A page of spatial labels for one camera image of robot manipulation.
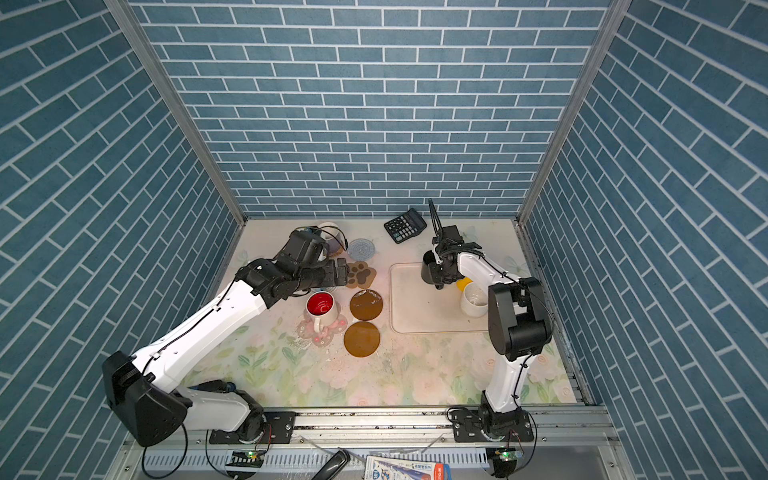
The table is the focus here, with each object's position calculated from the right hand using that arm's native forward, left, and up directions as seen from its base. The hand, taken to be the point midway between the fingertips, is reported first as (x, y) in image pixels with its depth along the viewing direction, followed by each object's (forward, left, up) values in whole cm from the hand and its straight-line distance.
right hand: (437, 273), depth 97 cm
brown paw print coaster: (-1, +26, -3) cm, 26 cm away
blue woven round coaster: (+12, +28, -6) cm, 31 cm away
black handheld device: (-53, +23, -1) cm, 58 cm away
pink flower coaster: (-20, +40, -6) cm, 45 cm away
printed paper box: (-53, +13, -5) cm, 54 cm away
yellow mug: (-4, -8, +1) cm, 9 cm away
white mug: (-7, -12, -5) cm, 15 cm away
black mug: (+2, +3, +4) cm, 6 cm away
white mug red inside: (-14, +36, -3) cm, 39 cm away
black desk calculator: (+24, +12, -3) cm, 27 cm away
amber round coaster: (-22, +23, -6) cm, 32 cm away
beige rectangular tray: (-8, +6, -9) cm, 14 cm away
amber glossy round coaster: (-10, +23, -6) cm, 26 cm away
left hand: (-13, +28, +16) cm, 35 cm away
